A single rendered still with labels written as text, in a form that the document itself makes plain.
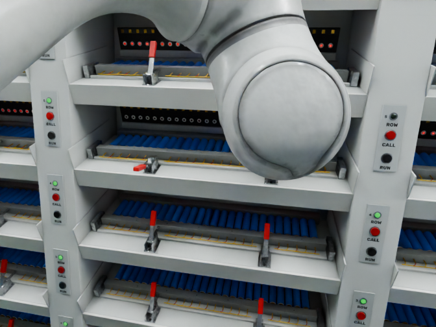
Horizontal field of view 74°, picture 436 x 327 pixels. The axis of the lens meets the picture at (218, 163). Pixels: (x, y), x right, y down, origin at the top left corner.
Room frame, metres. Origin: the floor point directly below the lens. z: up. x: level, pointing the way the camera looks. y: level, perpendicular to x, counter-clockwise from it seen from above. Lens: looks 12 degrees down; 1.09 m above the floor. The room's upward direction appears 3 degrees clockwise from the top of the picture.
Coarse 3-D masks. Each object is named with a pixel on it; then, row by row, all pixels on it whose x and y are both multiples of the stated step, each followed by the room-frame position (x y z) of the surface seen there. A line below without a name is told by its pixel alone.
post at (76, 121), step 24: (96, 24) 0.76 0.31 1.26; (72, 48) 0.66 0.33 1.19; (96, 48) 0.75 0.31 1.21; (48, 72) 0.65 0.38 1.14; (72, 120) 0.65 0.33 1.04; (96, 120) 0.74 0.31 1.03; (72, 144) 0.65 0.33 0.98; (48, 168) 0.65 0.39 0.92; (72, 168) 0.64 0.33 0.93; (48, 192) 0.66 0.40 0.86; (72, 192) 0.64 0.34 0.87; (96, 192) 0.73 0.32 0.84; (48, 216) 0.66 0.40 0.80; (72, 216) 0.65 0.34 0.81; (48, 240) 0.66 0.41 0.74; (72, 240) 0.65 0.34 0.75; (48, 264) 0.66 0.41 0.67; (72, 264) 0.65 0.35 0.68; (96, 264) 0.71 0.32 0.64; (48, 288) 0.66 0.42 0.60; (72, 288) 0.65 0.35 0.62; (72, 312) 0.65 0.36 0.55
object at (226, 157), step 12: (120, 156) 0.69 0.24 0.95; (132, 156) 0.69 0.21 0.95; (144, 156) 0.67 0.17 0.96; (168, 156) 0.67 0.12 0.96; (180, 156) 0.67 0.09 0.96; (192, 156) 0.66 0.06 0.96; (204, 156) 0.66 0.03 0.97; (216, 156) 0.65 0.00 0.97; (228, 156) 0.65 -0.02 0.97; (324, 168) 0.61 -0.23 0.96
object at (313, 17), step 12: (312, 12) 0.76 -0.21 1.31; (324, 12) 0.75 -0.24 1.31; (336, 12) 0.75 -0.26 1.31; (348, 12) 0.74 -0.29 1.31; (120, 24) 0.84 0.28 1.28; (132, 24) 0.83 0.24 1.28; (144, 24) 0.83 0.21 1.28; (312, 24) 0.75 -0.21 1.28; (324, 24) 0.75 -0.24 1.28; (336, 24) 0.75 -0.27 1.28; (348, 24) 0.74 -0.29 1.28; (348, 36) 0.74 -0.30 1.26; (120, 48) 0.84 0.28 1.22; (0, 120) 0.91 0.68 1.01; (120, 120) 0.84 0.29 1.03; (204, 132) 0.80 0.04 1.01; (120, 192) 0.84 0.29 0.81; (324, 216) 0.74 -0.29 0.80
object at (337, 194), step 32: (96, 128) 0.74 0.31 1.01; (160, 128) 0.79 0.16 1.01; (192, 128) 0.77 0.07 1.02; (96, 160) 0.68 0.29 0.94; (160, 160) 0.68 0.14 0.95; (352, 160) 0.57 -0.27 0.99; (160, 192) 0.62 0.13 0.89; (192, 192) 0.61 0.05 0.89; (224, 192) 0.59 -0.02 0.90; (256, 192) 0.58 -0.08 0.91; (288, 192) 0.57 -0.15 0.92; (320, 192) 0.55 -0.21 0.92; (352, 192) 0.54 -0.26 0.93
